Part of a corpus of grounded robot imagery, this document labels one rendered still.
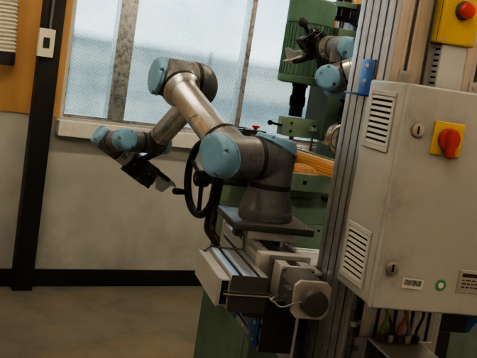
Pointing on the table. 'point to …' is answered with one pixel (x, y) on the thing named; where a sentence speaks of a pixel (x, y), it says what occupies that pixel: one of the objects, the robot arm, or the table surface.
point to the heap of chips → (304, 169)
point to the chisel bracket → (295, 127)
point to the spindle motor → (319, 13)
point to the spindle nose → (297, 99)
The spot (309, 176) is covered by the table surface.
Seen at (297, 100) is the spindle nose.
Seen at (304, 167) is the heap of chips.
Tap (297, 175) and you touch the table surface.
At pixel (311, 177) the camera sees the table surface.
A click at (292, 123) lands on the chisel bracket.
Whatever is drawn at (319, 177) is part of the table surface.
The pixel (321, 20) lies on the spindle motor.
